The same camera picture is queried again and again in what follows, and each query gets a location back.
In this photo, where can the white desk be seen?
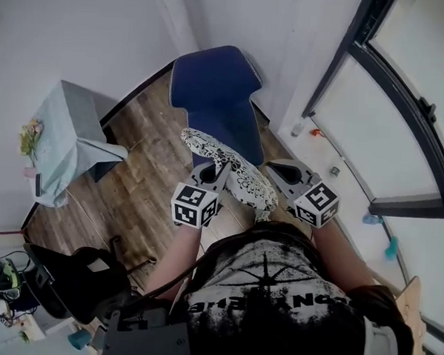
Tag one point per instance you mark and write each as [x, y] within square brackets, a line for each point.
[51, 321]

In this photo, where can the white black floral cushion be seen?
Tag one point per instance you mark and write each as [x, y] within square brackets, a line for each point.
[251, 189]

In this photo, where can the pink vase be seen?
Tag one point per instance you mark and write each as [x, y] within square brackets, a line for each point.
[29, 172]

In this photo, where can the wooden table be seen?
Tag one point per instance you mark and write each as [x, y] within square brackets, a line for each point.
[411, 313]

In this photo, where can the blue upholstered chair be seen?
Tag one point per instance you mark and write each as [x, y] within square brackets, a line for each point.
[215, 98]

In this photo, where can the teal plastic object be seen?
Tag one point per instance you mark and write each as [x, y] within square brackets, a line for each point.
[391, 248]

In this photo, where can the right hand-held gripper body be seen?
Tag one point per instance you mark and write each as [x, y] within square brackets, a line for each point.
[317, 204]

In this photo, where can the yellow flower bouquet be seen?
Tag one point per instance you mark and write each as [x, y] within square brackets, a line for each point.
[29, 137]

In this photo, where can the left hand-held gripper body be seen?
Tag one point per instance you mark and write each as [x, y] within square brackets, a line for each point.
[192, 208]

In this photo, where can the teal cup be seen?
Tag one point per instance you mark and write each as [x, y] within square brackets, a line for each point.
[79, 340]

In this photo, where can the person's black white printed t-shirt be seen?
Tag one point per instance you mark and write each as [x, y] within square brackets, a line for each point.
[274, 317]

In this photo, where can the small orange object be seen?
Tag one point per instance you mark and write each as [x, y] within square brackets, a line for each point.
[316, 132]

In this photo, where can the person's left forearm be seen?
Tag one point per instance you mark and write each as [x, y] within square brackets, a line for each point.
[173, 259]

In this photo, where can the small glass jar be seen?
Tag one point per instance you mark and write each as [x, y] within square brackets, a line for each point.
[334, 171]

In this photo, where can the black office chair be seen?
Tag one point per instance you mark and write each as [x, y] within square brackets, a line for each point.
[75, 276]

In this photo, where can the clear plastic bottle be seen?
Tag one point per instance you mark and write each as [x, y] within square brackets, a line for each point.
[297, 129]

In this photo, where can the black waist-mounted box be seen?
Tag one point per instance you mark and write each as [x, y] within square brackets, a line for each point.
[146, 340]

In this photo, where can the pale green tablecloth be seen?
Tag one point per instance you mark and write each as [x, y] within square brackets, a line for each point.
[57, 138]

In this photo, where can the black window frame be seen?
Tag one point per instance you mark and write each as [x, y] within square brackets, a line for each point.
[409, 209]

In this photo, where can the person's right forearm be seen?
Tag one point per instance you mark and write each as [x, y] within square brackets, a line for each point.
[336, 257]

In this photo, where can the black phone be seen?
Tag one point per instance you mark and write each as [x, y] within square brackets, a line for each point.
[38, 185]

